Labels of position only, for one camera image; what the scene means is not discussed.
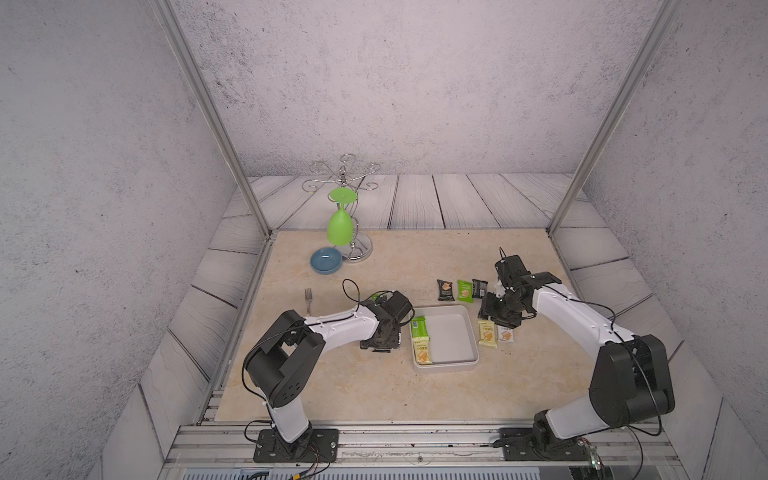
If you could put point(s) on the blue ceramic bowl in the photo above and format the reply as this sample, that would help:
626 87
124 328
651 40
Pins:
326 261

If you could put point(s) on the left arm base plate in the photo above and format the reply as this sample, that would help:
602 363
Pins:
295 445

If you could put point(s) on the green plastic wine glass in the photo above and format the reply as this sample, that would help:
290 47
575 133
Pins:
341 226

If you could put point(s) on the silver wire glass rack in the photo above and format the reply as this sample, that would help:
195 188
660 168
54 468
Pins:
361 247

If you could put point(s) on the white plastic storage box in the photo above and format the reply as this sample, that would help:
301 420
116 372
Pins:
452 343

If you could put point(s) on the yellow cookie packet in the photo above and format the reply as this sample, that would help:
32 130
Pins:
422 353

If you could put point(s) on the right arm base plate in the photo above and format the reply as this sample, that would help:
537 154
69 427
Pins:
533 444

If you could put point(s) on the left aluminium frame post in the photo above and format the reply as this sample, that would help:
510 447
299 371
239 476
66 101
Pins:
185 57

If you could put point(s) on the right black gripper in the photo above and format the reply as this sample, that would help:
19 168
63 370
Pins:
486 309

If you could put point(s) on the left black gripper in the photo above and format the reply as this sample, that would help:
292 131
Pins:
395 344

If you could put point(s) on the black cookie packet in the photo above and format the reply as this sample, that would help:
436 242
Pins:
445 291
479 288

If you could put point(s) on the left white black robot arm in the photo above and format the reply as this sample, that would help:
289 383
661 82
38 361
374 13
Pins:
280 364

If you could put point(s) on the aluminium front rail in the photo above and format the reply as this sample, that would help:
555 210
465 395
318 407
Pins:
387 450

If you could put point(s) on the beige cookie packet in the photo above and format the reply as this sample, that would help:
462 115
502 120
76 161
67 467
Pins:
487 333

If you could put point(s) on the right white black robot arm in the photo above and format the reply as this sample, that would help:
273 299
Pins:
631 380

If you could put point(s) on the tall green cookie packet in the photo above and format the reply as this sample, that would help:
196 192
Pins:
418 328

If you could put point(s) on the white cookie packet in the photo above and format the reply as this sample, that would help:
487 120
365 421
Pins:
505 335

